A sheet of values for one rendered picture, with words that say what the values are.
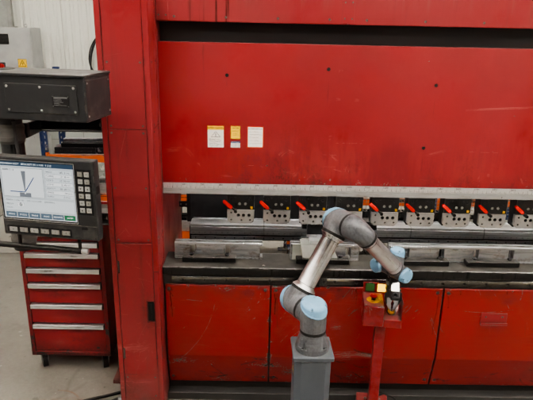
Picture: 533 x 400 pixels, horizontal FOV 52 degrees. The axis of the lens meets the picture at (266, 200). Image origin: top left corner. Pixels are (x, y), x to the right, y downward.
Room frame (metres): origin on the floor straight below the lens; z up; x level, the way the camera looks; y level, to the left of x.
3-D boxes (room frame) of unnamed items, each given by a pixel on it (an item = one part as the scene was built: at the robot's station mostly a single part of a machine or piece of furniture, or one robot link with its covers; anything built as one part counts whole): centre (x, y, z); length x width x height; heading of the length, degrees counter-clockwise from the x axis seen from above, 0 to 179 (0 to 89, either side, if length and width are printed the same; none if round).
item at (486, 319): (2.77, -1.31, 0.59); 0.15 x 0.02 x 0.07; 91
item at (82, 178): (2.30, 0.94, 1.42); 0.45 x 0.12 x 0.36; 81
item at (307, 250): (2.77, -0.28, 1.00); 0.26 x 0.18 x 0.01; 1
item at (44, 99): (2.39, 0.97, 1.53); 0.51 x 0.25 x 0.85; 81
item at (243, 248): (2.91, 0.27, 0.92); 0.50 x 0.06 x 0.10; 91
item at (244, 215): (2.91, 0.14, 1.18); 0.15 x 0.09 x 0.17; 91
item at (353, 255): (2.91, -0.34, 0.92); 0.39 x 0.06 x 0.10; 91
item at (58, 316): (3.25, 1.22, 0.50); 0.50 x 0.50 x 1.00; 1
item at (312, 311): (2.16, -0.22, 0.94); 0.13 x 0.12 x 0.14; 31
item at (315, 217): (2.91, -0.26, 1.18); 0.15 x 0.09 x 0.17; 91
